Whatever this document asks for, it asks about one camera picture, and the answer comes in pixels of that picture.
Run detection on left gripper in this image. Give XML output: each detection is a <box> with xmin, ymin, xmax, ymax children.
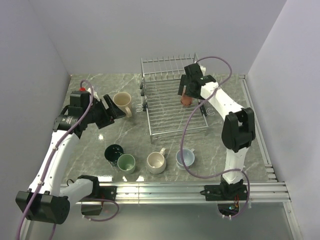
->
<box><xmin>83</xmin><ymin>94</ymin><xmax>126</xmax><ymax>129</ymax></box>

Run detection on cream tall mug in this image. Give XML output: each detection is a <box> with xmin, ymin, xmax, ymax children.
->
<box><xmin>113</xmin><ymin>92</ymin><xmax>132</xmax><ymax>118</ymax></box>

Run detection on pink mug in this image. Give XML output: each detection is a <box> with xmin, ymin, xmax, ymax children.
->
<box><xmin>180</xmin><ymin>94</ymin><xmax>193</xmax><ymax>107</ymax></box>

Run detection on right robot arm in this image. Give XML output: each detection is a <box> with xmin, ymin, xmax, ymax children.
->
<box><xmin>178</xmin><ymin>62</ymin><xmax>256</xmax><ymax>201</ymax></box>

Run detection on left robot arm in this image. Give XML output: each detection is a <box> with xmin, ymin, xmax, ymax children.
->
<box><xmin>15</xmin><ymin>88</ymin><xmax>126</xmax><ymax>225</ymax></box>

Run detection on metal dish rack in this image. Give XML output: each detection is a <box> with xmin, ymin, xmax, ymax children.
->
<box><xmin>139</xmin><ymin>53</ymin><xmax>199</xmax><ymax>142</ymax></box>

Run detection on left white hooks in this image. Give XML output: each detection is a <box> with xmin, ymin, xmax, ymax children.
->
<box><xmin>135</xmin><ymin>96</ymin><xmax>148</xmax><ymax>113</ymax></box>

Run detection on dark green mug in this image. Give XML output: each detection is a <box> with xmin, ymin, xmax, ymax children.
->
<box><xmin>104</xmin><ymin>144</ymin><xmax>124</xmax><ymax>168</ymax></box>

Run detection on light green cup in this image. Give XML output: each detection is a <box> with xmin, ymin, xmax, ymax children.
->
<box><xmin>117</xmin><ymin>154</ymin><xmax>136</xmax><ymax>174</ymax></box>

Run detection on beige speckled mug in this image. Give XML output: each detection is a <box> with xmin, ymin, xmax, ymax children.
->
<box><xmin>146</xmin><ymin>147</ymin><xmax>167</xmax><ymax>174</ymax></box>

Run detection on light blue mug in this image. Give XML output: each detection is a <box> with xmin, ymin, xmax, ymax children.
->
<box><xmin>175</xmin><ymin>148</ymin><xmax>195</xmax><ymax>170</ymax></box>

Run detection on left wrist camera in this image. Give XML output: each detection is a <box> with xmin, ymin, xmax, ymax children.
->
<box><xmin>79</xmin><ymin>87</ymin><xmax>99</xmax><ymax>100</ymax></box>

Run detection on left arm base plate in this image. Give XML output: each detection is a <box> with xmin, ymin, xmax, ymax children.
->
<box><xmin>79</xmin><ymin>185</ymin><xmax>118</xmax><ymax>218</ymax></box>

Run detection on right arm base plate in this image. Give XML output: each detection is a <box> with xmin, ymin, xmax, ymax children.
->
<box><xmin>203</xmin><ymin>183</ymin><xmax>250</xmax><ymax>217</ymax></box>

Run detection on aluminium rail frame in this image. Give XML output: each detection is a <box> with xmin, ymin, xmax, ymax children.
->
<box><xmin>14</xmin><ymin>73</ymin><xmax>304</xmax><ymax>240</ymax></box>

